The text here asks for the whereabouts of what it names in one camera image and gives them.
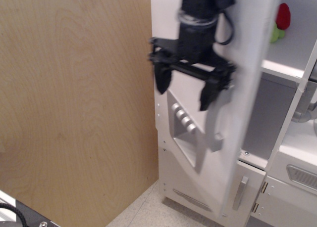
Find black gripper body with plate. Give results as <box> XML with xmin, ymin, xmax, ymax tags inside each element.
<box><xmin>149</xmin><ymin>22</ymin><xmax>236</xmax><ymax>90</ymax></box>

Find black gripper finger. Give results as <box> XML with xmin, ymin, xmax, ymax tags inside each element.
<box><xmin>154</xmin><ymin>63</ymin><xmax>172</xmax><ymax>94</ymax></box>
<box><xmin>200</xmin><ymin>79</ymin><xmax>221</xmax><ymax>111</ymax></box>

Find white fridge door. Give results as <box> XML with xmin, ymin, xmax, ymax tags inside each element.
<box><xmin>150</xmin><ymin>0</ymin><xmax>280</xmax><ymax>221</ymax></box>

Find white toy fridge cabinet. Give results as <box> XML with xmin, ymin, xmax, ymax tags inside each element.
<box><xmin>239</xmin><ymin>0</ymin><xmax>317</xmax><ymax>170</ymax></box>

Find green toy broccoli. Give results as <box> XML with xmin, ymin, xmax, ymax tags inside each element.
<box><xmin>270</xmin><ymin>23</ymin><xmax>285</xmax><ymax>43</ymax></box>

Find grey toy sink faucet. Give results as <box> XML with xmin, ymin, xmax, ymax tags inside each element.
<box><xmin>289</xmin><ymin>63</ymin><xmax>317</xmax><ymax>136</ymax></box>

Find red toy strawberry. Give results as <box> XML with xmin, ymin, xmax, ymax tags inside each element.
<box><xmin>275</xmin><ymin>3</ymin><xmax>291</xmax><ymax>30</ymax></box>

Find white lower freezer door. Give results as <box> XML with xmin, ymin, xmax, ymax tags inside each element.
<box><xmin>159</xmin><ymin>161</ymin><xmax>265</xmax><ymax>227</ymax></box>

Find brass oven door hinges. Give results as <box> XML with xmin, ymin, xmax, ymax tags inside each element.
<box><xmin>251</xmin><ymin>181</ymin><xmax>268</xmax><ymax>213</ymax></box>

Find white toy oven unit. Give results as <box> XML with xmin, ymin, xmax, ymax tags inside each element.
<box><xmin>252</xmin><ymin>129</ymin><xmax>317</xmax><ymax>227</ymax></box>

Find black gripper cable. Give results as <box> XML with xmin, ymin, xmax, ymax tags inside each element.
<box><xmin>214</xmin><ymin>11</ymin><xmax>235</xmax><ymax>45</ymax></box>

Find silver fridge door handle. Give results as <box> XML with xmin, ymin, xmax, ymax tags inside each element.
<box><xmin>205</xmin><ymin>86</ymin><xmax>234</xmax><ymax>152</ymax></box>

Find silver freezer door handle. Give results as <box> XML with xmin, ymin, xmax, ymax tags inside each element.
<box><xmin>232</xmin><ymin>176</ymin><xmax>249</xmax><ymax>211</ymax></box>

